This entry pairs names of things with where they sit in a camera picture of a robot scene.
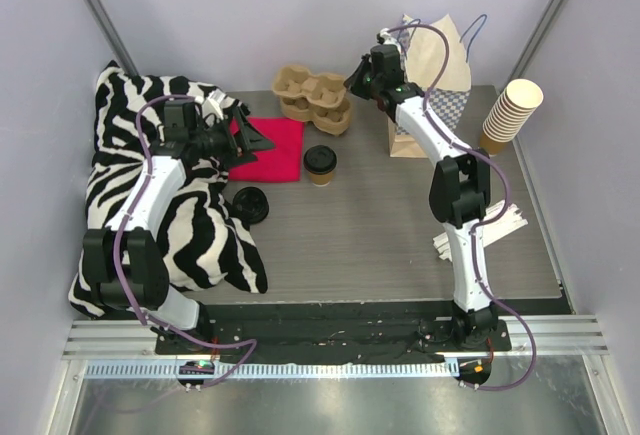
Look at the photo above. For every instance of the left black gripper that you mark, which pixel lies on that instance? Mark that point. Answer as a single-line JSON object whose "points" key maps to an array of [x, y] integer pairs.
{"points": [[240, 137]]}

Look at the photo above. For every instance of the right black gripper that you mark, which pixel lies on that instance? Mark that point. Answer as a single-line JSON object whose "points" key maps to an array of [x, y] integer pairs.
{"points": [[363, 77]]}

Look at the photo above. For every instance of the single cardboard cup carrier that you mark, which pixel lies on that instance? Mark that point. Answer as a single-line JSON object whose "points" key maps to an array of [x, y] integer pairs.
{"points": [[325, 90]]}

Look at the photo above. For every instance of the black plastic cup lid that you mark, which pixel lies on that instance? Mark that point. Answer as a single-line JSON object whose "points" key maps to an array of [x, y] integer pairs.
{"points": [[320, 160]]}

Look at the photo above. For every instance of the checkered paper takeout bag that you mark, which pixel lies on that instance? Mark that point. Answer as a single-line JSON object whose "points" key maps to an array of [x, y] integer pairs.
{"points": [[438, 61]]}

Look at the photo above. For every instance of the brown paper coffee cup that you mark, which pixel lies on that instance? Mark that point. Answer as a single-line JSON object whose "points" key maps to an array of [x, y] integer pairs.
{"points": [[320, 178]]}

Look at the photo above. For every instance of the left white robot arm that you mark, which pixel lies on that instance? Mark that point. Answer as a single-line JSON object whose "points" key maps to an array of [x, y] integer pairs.
{"points": [[121, 262]]}

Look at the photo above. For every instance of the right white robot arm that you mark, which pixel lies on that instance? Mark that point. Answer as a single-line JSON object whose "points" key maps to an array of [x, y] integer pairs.
{"points": [[460, 190]]}

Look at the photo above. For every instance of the pink folded cloth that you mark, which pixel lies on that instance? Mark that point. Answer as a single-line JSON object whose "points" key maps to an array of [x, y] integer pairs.
{"points": [[282, 164]]}

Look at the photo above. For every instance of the cardboard cup carrier tray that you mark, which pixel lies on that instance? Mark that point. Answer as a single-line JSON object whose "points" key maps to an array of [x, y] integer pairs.
{"points": [[333, 121]]}

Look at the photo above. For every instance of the stack of black lids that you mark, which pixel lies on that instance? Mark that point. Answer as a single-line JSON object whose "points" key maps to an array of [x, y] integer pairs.
{"points": [[250, 204]]}

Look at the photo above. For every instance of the zebra print pillow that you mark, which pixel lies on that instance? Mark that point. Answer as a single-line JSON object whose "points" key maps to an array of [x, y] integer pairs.
{"points": [[200, 238]]}

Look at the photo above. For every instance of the stack of paper cups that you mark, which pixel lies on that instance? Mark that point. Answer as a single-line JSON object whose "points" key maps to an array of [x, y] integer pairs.
{"points": [[513, 107]]}

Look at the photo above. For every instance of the white wrapped straws pile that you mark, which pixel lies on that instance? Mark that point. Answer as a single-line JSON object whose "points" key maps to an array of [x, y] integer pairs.
{"points": [[511, 221]]}

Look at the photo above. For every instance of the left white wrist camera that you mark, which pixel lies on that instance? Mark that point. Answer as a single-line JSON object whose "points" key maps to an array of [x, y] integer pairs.
{"points": [[211, 104]]}

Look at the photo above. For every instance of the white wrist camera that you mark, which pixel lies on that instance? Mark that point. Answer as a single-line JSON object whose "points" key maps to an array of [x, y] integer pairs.
{"points": [[211, 104], [386, 37]]}

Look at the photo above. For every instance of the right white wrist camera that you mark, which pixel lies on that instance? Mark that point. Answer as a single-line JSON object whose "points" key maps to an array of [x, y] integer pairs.
{"points": [[386, 37]]}

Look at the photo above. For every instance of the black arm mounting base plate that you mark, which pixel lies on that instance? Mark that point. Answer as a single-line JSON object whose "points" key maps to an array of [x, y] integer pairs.
{"points": [[342, 333]]}

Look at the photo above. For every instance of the white slotted cable duct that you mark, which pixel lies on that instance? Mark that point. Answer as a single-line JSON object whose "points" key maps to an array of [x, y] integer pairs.
{"points": [[183, 369]]}

